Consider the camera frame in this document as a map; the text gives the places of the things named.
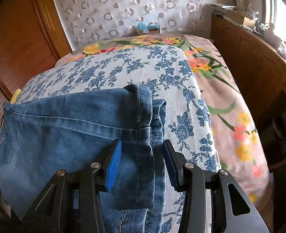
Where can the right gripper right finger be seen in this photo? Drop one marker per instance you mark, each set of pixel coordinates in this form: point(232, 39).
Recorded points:
point(232, 210)

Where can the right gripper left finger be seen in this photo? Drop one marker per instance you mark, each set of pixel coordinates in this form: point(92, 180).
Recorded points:
point(70, 202)

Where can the blue denim jeans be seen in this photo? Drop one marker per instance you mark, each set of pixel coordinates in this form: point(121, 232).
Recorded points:
point(71, 132)

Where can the pink floral blanket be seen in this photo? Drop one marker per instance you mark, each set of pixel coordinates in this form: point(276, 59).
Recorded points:
point(236, 138)

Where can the wooden side cabinet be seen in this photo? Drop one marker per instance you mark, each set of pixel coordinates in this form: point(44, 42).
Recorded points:
point(258, 70)

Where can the blue floral white quilt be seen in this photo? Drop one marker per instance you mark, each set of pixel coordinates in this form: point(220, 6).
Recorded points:
point(165, 70)

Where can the wooden louvered wardrobe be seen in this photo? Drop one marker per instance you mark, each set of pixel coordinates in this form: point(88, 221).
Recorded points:
point(31, 42)

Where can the cardboard box on cabinet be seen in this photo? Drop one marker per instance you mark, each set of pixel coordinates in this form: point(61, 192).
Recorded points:
point(240, 19)

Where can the circle pattern sheer curtain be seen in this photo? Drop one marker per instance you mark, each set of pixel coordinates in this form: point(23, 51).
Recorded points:
point(90, 21)

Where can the window with wooden frame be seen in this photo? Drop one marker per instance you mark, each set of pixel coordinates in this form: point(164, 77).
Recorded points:
point(275, 13)

